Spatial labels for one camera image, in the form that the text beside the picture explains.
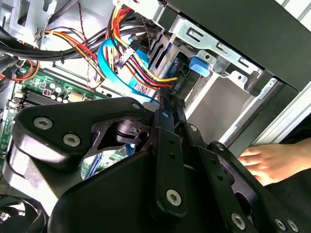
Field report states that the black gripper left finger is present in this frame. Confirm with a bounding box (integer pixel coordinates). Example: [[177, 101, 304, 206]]
[[2, 93, 190, 220]]

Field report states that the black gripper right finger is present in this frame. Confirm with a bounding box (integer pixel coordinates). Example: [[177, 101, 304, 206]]
[[175, 105, 311, 233]]

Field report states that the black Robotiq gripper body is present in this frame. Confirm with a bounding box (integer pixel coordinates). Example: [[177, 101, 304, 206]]
[[47, 150, 235, 233]]

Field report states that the red orange yellow power wire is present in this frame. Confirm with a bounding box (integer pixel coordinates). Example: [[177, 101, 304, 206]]
[[105, 4, 181, 98]]

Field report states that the hard disk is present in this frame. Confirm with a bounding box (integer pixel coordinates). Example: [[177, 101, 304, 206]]
[[170, 52, 211, 100]]

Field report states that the person bare hand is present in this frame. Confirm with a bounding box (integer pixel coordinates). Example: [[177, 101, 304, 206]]
[[237, 139, 311, 187]]

